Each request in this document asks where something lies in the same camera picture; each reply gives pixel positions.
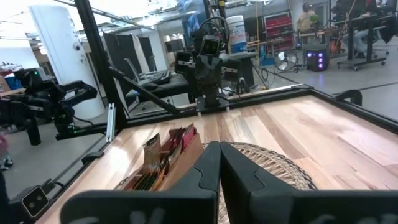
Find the red strawberry tea packet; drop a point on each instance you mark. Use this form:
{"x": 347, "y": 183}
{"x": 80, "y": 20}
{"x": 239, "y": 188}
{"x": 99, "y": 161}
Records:
{"x": 188, "y": 137}

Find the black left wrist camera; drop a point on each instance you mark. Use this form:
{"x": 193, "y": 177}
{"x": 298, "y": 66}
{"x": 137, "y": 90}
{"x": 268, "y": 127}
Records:
{"x": 211, "y": 45}

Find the blue white bottle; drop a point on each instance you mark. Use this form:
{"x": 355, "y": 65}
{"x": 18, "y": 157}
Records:
{"x": 237, "y": 34}

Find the black edge clamp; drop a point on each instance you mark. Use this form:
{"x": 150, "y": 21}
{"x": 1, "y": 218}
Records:
{"x": 92, "y": 157}

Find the person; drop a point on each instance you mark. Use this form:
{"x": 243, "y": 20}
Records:
{"x": 360, "y": 34}
{"x": 306, "y": 18}

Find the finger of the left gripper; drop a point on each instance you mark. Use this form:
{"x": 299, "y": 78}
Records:
{"x": 202, "y": 71}
{"x": 216, "y": 71}

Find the white wide pillar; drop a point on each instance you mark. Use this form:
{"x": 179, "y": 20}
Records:
{"x": 62, "y": 46}

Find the gray side desk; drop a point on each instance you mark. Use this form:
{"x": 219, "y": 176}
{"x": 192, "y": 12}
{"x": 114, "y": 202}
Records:
{"x": 239, "y": 59}
{"x": 164, "y": 88}

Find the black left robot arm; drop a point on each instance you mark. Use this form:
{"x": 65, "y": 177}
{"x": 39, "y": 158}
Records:
{"x": 213, "y": 99}

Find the wooden three-compartment tea box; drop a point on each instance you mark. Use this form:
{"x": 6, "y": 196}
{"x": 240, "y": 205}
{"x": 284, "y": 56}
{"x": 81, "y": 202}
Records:
{"x": 183, "y": 165}

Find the black computer mouse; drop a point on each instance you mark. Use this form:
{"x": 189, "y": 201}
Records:
{"x": 150, "y": 86}

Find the black lit computer tower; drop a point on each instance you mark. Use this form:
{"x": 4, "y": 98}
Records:
{"x": 315, "y": 57}

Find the black rolling desk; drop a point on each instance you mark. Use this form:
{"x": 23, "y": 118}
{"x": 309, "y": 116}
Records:
{"x": 370, "y": 40}

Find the black table-level camera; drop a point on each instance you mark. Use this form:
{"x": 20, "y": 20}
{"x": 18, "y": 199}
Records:
{"x": 35, "y": 200}

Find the round floor fan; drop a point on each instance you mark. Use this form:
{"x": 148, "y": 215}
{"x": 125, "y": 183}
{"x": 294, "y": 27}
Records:
{"x": 286, "y": 60}

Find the black background robot arm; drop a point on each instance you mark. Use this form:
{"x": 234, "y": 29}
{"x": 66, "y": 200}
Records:
{"x": 46, "y": 99}

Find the black keyboard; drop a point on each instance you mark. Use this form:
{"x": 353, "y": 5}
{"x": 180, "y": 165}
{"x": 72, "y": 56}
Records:
{"x": 161, "y": 77}

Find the round woven straw placemat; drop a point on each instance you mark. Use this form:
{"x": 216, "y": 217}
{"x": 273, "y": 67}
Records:
{"x": 273, "y": 165}

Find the silver aluminium bracket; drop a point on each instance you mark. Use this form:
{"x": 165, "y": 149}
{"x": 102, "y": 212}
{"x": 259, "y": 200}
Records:
{"x": 111, "y": 123}

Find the black hook clamp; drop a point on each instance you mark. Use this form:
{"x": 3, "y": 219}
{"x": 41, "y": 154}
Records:
{"x": 349, "y": 95}

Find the red parts bin rack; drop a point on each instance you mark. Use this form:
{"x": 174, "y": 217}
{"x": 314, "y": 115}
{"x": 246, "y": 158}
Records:
{"x": 278, "y": 29}

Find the black desk monitor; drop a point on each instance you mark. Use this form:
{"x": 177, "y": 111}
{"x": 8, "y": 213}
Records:
{"x": 124, "y": 51}

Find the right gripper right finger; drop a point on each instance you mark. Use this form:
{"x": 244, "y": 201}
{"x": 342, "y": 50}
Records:
{"x": 239, "y": 180}

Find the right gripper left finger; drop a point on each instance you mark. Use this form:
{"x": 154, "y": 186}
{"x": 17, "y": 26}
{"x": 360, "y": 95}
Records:
{"x": 205, "y": 174}

